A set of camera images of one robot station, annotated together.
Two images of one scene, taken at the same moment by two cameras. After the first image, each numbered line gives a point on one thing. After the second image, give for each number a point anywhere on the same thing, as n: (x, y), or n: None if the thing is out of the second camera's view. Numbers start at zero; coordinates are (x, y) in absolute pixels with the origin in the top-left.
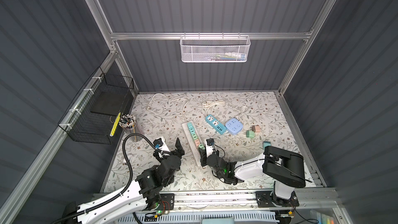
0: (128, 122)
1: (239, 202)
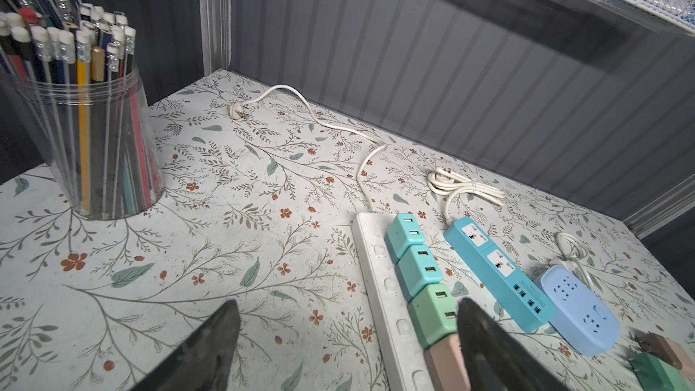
0: (68, 78)
1: None
